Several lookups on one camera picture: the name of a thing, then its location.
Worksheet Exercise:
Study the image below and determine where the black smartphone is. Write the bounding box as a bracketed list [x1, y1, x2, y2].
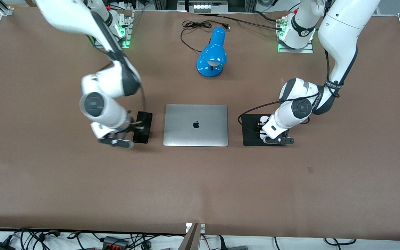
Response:
[132, 111, 153, 144]

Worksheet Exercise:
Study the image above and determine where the black mouse pad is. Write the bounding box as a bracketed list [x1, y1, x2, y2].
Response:
[241, 113, 287, 147]

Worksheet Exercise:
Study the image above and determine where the silver closed laptop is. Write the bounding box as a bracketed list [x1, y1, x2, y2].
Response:
[163, 104, 228, 147]

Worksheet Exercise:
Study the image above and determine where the blue desk lamp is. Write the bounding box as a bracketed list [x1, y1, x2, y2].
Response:
[196, 27, 227, 78]

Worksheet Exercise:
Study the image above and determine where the grey box with orange connectors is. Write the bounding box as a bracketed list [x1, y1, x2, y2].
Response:
[102, 236, 130, 250]

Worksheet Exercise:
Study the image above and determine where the white power strip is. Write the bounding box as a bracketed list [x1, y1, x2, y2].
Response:
[193, 0, 229, 14]

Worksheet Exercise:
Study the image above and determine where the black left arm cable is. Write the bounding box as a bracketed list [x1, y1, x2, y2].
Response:
[237, 49, 341, 134]

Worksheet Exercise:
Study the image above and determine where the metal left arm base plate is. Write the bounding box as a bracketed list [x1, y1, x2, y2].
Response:
[277, 15, 314, 53]

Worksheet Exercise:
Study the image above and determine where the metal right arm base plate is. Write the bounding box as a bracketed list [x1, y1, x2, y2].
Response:
[93, 10, 133, 49]

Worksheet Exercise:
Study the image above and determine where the black lamp power cord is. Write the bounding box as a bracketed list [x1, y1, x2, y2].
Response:
[180, 20, 231, 53]

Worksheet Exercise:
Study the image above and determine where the black cable to arm base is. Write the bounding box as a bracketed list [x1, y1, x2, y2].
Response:
[200, 10, 284, 31]

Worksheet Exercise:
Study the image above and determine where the black looped floor cable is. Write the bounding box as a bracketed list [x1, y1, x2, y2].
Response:
[323, 238, 357, 246]

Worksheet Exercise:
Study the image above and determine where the black cable bundle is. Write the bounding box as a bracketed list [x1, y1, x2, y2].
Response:
[11, 227, 82, 250]

